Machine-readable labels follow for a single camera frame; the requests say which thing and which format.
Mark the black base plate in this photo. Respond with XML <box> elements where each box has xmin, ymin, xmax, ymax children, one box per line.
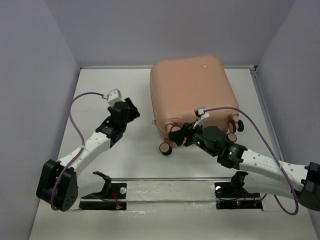
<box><xmin>214</xmin><ymin>182</ymin><xmax>263</xmax><ymax>210</ymax></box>
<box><xmin>79</xmin><ymin>182</ymin><xmax>127</xmax><ymax>211</ymax></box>

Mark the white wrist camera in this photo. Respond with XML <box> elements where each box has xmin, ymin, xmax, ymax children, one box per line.
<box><xmin>106</xmin><ymin>88</ymin><xmax>123</xmax><ymax>108</ymax></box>
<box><xmin>193</xmin><ymin>107</ymin><xmax>210</xmax><ymax>129</ymax></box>

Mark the pink hard-shell suitcase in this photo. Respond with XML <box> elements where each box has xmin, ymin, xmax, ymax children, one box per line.
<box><xmin>149</xmin><ymin>55</ymin><xmax>244</xmax><ymax>156</ymax></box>

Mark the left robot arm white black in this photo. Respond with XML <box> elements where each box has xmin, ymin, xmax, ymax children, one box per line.
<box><xmin>36</xmin><ymin>97</ymin><xmax>140</xmax><ymax>212</ymax></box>

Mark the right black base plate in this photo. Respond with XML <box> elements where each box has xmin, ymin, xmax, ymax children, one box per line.
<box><xmin>214</xmin><ymin>182</ymin><xmax>263</xmax><ymax>210</ymax></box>

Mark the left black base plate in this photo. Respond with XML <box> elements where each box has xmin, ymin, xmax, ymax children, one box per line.
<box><xmin>79</xmin><ymin>182</ymin><xmax>127</xmax><ymax>211</ymax></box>

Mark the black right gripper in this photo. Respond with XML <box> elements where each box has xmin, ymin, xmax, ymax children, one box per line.
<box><xmin>167</xmin><ymin>119</ymin><xmax>217</xmax><ymax>158</ymax></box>

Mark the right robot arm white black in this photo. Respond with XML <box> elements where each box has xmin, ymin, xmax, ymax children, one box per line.
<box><xmin>168</xmin><ymin>123</ymin><xmax>320</xmax><ymax>211</ymax></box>

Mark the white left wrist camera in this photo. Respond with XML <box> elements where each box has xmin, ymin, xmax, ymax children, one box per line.
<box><xmin>106</xmin><ymin>88</ymin><xmax>123</xmax><ymax>108</ymax></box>

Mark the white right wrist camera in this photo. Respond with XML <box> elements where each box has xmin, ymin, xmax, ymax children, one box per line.
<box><xmin>193</xmin><ymin>107</ymin><xmax>210</xmax><ymax>129</ymax></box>

